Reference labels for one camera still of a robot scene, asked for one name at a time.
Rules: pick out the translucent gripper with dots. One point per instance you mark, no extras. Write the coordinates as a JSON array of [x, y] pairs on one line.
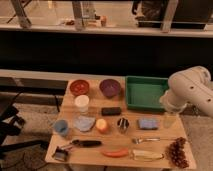
[[169, 119]]

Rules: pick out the silver metal fork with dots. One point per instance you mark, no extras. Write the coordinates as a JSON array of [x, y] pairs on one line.
[[140, 140]]

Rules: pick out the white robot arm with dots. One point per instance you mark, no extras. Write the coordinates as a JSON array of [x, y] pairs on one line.
[[189, 86]]

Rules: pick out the blue sponge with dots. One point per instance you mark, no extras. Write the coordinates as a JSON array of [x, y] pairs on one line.
[[148, 124]]

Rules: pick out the brown grape bunch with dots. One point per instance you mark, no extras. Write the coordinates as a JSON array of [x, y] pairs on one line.
[[176, 154]]

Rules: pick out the green plastic tray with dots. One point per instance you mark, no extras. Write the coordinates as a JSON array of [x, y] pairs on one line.
[[143, 93]]

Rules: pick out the black silver metal can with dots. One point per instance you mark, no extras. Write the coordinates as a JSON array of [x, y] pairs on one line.
[[122, 125]]

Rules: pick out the orange carrot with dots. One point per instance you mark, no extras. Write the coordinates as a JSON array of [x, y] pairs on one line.
[[115, 154]]

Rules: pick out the black rectangular block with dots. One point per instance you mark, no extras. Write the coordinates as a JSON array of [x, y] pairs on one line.
[[111, 111]]

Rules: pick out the purple bowl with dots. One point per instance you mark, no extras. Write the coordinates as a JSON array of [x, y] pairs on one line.
[[110, 88]]

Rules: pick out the orange yellow apple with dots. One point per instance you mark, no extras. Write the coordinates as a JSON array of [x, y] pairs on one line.
[[102, 126]]

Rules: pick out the grey blue cloth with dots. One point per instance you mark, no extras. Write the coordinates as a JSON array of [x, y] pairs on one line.
[[84, 123]]

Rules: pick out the white plastic cup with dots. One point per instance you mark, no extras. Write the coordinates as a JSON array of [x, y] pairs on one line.
[[82, 103]]

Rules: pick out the red bowl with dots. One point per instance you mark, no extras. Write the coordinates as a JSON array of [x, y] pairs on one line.
[[79, 87]]

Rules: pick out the blue plastic cup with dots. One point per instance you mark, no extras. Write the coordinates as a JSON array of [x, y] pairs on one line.
[[61, 127]]

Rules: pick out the small metal clip tool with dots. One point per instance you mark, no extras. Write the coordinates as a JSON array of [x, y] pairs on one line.
[[62, 153]]

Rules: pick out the black office chair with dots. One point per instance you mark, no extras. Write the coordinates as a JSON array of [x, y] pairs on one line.
[[8, 118]]

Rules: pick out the black handled peeler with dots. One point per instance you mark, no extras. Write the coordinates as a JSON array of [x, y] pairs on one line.
[[86, 143]]

